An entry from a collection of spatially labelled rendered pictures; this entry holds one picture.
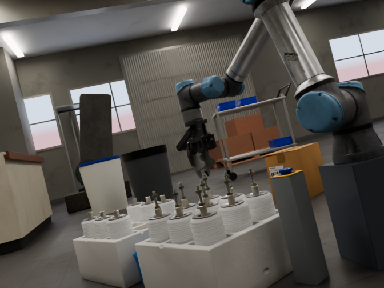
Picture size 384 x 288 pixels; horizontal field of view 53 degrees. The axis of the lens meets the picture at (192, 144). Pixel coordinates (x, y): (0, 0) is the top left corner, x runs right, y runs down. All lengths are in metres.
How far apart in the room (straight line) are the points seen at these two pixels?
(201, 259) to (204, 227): 0.09
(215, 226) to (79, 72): 8.42
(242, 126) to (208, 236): 6.41
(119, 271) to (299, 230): 0.72
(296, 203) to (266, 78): 9.10
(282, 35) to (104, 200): 3.27
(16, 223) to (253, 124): 5.27
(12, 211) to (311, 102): 2.68
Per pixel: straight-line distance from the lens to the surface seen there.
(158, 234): 1.29
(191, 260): 1.12
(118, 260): 1.52
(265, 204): 1.26
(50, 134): 9.18
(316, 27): 11.19
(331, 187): 1.27
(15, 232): 3.35
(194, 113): 1.41
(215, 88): 1.34
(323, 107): 1.07
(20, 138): 8.33
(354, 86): 1.22
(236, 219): 1.18
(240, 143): 6.87
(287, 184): 1.11
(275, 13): 1.17
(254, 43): 1.38
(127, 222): 1.56
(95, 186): 4.14
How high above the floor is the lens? 0.45
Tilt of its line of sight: 1 degrees up
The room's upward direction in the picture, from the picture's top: 14 degrees counter-clockwise
